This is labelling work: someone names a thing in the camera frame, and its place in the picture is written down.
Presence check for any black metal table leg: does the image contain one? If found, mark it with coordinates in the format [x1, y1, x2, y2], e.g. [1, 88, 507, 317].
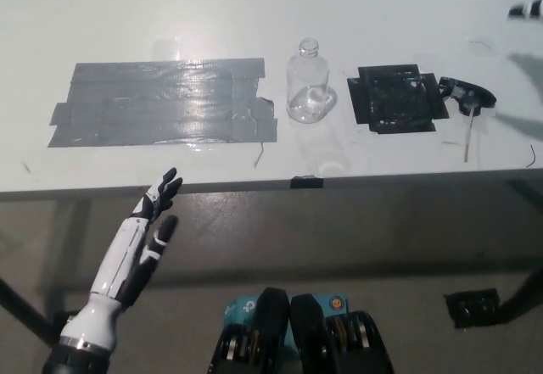
[500, 263, 543, 320]
[0, 278, 59, 345]

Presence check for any black tape square patch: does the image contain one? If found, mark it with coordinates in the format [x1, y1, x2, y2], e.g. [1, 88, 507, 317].
[346, 63, 450, 134]

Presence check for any teal box with logo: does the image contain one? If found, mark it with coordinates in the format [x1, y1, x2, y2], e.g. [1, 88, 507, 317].
[223, 293, 350, 349]

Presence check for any clear plastic bottle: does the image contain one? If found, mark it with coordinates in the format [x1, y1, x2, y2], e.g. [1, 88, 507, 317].
[285, 37, 339, 125]

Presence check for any grey duct tape patch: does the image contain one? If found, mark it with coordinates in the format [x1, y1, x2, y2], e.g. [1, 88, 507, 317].
[46, 57, 279, 149]

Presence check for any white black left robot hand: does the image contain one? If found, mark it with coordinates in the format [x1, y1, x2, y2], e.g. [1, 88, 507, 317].
[87, 168, 183, 307]

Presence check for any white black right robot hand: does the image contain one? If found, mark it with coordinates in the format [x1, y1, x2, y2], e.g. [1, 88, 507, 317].
[507, 0, 543, 21]

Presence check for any black spray trigger lid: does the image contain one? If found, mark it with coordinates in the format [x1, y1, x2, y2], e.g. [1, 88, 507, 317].
[438, 75, 497, 163]

